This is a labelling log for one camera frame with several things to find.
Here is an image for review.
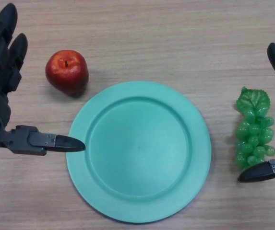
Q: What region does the green round plate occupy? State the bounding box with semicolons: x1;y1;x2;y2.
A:
66;80;212;224

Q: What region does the green plastic grape bunch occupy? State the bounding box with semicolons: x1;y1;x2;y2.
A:
234;86;275;172

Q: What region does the red apple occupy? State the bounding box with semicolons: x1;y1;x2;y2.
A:
45;49;90;96

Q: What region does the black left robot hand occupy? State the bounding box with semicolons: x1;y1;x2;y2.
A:
0;2;86;162

